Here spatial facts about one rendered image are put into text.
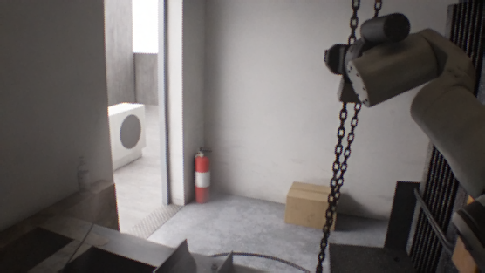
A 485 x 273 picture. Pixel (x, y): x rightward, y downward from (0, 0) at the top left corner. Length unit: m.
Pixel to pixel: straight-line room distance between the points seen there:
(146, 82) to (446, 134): 7.81
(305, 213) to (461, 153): 2.62
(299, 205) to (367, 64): 2.52
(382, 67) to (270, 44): 2.62
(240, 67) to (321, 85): 0.73
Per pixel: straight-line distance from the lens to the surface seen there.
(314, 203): 2.89
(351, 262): 1.05
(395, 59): 0.45
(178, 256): 1.37
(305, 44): 2.98
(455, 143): 0.36
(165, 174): 3.15
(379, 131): 3.02
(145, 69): 8.04
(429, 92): 0.40
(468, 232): 0.28
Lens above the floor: 1.49
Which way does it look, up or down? 16 degrees down
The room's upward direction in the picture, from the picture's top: 2 degrees clockwise
